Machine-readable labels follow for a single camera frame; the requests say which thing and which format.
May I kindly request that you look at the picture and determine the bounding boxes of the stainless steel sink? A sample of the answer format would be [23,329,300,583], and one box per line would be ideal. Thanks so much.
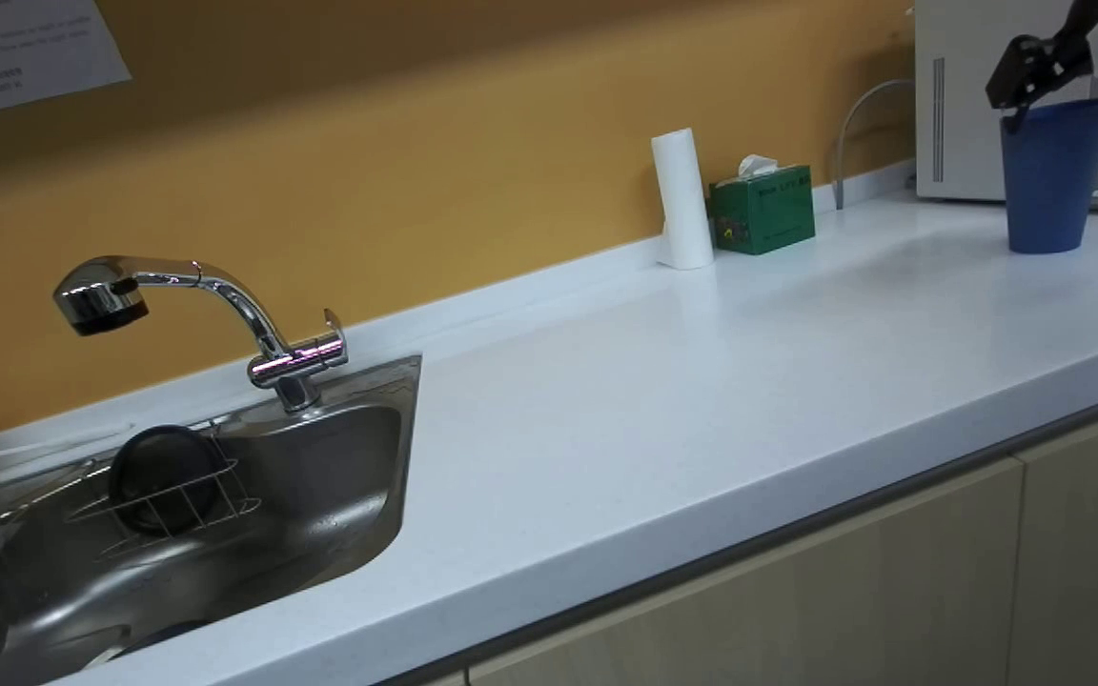
[0,349,429,686]

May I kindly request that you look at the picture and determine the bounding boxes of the blue plastic cup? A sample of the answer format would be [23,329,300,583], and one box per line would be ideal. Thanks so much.
[999,95,1098,254]

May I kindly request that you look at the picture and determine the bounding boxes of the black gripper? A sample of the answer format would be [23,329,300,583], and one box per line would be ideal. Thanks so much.
[983,0,1098,128]

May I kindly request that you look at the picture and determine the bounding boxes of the wire sponge rack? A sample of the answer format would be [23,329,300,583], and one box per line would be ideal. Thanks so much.
[65,452,266,541]

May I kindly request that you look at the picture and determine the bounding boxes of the white tissue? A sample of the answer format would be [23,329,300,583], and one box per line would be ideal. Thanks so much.
[736,150,781,183]

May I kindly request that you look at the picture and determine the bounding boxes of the white coffee machine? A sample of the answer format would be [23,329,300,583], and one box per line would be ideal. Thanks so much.
[913,0,1098,218]

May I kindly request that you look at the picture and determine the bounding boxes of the chrome sink faucet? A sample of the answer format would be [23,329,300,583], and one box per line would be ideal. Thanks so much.
[50,250,354,418]

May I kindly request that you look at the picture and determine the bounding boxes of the green tissue box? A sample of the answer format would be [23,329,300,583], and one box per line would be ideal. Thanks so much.
[707,165,821,259]

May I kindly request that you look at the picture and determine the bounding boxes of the grey cable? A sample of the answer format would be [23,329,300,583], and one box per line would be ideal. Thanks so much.
[829,72,920,214]

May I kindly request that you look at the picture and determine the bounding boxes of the beige wide cabinet door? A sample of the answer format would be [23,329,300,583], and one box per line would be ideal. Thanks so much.
[464,452,1026,686]

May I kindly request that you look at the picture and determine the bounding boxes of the white paper notice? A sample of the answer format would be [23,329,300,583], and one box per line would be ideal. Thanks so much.
[0,0,139,124]

